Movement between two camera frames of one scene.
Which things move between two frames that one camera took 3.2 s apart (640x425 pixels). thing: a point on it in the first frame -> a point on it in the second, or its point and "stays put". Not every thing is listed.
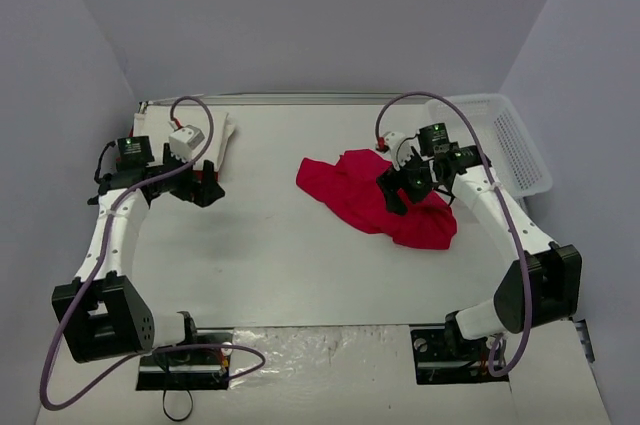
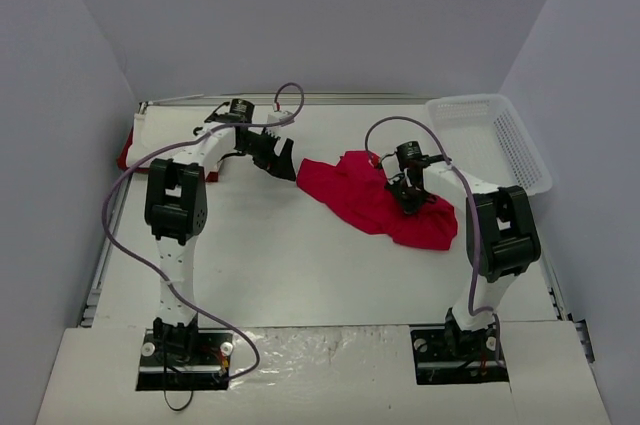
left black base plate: [178, 370] stays put
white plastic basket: [490, 122] stays put
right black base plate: [438, 359] stays put
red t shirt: [348, 187] stays put
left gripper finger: [212, 190] -> [283, 164]
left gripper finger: [188, 192] -> [270, 165]
